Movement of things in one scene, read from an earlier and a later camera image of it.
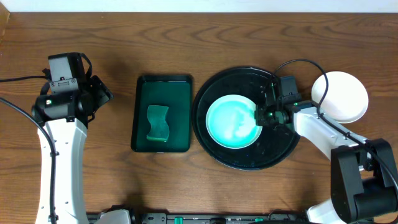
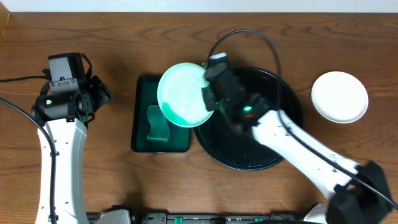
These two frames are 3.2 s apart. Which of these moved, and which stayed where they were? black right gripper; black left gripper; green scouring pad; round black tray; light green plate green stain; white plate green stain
Moved: black right gripper; light green plate green stain
Stayed: white plate green stain; round black tray; green scouring pad; black left gripper
